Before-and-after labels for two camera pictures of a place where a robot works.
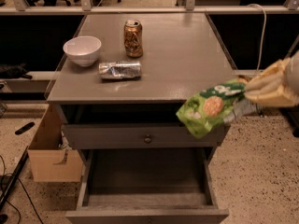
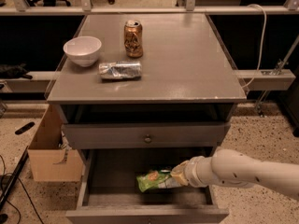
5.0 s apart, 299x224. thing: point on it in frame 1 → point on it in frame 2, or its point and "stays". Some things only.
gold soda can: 133,38 stays
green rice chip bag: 221,104 → 156,179
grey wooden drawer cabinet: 141,164 stays
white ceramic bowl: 83,50 stays
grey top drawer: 139,135 stays
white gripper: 293,75 → 192,172
